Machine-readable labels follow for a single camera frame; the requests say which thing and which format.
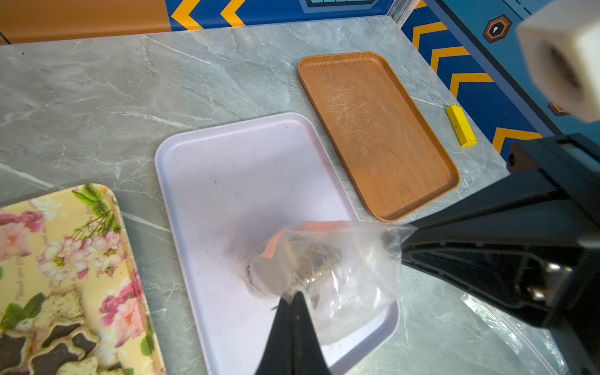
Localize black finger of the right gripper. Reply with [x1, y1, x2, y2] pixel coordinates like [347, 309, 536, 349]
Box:
[400, 168, 592, 329]

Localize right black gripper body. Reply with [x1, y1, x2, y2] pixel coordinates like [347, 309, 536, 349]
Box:
[507, 134, 599, 374]

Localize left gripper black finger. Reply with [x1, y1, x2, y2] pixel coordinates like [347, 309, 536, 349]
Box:
[256, 292, 331, 375]

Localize ziploc bag of mixed cookies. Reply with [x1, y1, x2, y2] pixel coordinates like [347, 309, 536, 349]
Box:
[239, 221, 417, 345]

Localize ziploc bag of pink cookies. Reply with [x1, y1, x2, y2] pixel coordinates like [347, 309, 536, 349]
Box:
[461, 293, 571, 374]

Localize pile of poured cookies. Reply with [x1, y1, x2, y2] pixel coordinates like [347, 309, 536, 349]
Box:
[1, 291, 100, 374]

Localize yellow rectangular block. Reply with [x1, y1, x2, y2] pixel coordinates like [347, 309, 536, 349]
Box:
[446, 106, 478, 148]

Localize brown plastic tray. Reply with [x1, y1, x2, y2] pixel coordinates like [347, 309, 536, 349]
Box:
[298, 52, 460, 223]

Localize lavender plastic tray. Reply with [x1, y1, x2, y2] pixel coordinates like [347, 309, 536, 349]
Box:
[154, 112, 401, 375]

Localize floral pattern tray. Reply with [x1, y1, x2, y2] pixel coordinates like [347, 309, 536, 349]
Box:
[1, 184, 167, 374]

